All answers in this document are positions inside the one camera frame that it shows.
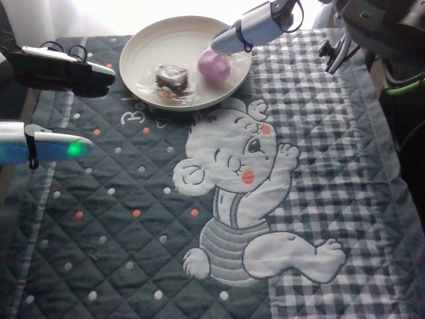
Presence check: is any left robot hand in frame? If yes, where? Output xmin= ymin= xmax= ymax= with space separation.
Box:
xmin=5 ymin=45 xmax=117 ymax=98

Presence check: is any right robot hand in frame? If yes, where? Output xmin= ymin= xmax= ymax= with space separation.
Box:
xmin=211 ymin=1 xmax=288 ymax=54

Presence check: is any purple round ball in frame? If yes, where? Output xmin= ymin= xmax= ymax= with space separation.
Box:
xmin=197 ymin=48 xmax=248 ymax=90

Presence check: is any brown cake piece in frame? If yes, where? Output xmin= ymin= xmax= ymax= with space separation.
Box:
xmin=137 ymin=62 xmax=203 ymax=107

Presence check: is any cream round plate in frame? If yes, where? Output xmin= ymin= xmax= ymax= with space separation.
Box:
xmin=118 ymin=15 xmax=252 ymax=112

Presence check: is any grey quilt with bear print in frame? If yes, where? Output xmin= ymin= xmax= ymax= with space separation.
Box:
xmin=0 ymin=28 xmax=425 ymax=319

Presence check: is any black cloth backdrop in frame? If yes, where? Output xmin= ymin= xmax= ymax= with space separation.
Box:
xmin=378 ymin=66 xmax=425 ymax=187

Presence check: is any black wrist camera white bracket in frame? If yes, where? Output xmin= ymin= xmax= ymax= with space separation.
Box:
xmin=317 ymin=39 xmax=353 ymax=74

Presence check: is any green cable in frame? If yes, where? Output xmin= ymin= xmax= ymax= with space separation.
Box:
xmin=381 ymin=73 xmax=425 ymax=98

